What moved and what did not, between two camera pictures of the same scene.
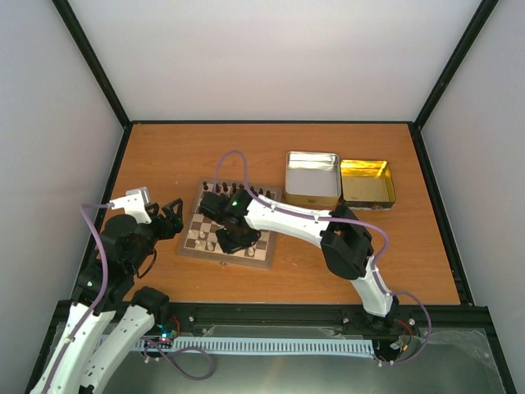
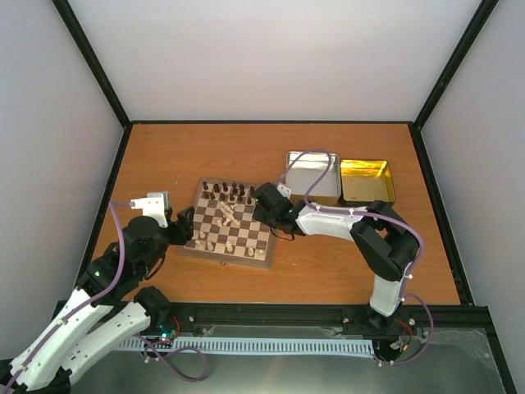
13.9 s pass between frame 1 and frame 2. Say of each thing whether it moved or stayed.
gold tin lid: stayed
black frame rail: stayed
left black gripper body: moved
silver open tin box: stayed
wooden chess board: stayed
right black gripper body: moved
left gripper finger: moved
